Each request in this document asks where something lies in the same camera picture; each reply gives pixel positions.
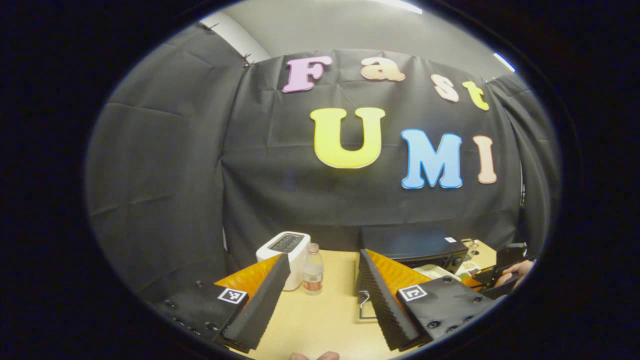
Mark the black backdrop cloth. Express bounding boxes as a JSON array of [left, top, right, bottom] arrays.
[[85, 22, 563, 301]]

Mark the white square plate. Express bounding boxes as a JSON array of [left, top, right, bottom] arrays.
[[414, 264, 462, 282]]

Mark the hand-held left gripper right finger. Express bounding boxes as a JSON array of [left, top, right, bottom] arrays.
[[357, 249, 501, 352]]

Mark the white toaster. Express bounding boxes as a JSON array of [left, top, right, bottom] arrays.
[[256, 231, 311, 292]]

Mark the black electric oven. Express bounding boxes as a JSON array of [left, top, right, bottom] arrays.
[[356, 225, 470, 323]]

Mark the clear plastic water bottle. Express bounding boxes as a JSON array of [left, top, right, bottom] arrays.
[[302, 243, 325, 296]]

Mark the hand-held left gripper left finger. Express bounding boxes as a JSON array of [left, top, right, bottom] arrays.
[[157, 253, 291, 353]]

